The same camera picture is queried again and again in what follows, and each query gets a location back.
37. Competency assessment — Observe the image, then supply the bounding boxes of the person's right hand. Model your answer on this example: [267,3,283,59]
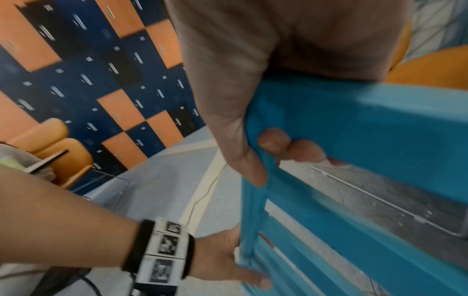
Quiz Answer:
[164,0,414,188]

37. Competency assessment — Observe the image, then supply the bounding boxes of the person's left hand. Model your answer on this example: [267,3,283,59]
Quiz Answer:
[189,224,273,292]

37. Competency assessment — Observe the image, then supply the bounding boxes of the person's left forearm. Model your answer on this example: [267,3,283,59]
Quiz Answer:
[0,166,145,268]

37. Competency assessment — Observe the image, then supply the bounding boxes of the white marker wrist tracker band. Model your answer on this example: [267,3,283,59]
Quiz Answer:
[121,218,196,296]

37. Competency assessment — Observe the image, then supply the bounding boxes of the orange padded chair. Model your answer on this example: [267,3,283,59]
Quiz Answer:
[386,44,468,91]
[6,118,71,155]
[37,138,95,189]

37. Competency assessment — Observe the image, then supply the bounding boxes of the white and yellow cloth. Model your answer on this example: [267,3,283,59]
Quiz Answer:
[0,142,56,181]

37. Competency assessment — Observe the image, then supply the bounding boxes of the thin grey floor cable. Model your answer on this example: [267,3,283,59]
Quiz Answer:
[189,160,228,210]

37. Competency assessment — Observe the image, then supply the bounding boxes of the black cables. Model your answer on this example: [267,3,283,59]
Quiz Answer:
[35,266,110,296]

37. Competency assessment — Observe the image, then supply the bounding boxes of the white cable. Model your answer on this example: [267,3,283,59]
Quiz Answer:
[309,164,429,224]

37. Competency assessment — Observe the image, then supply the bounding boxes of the wall of orange blue lockers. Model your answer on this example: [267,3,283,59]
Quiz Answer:
[0,0,206,178]

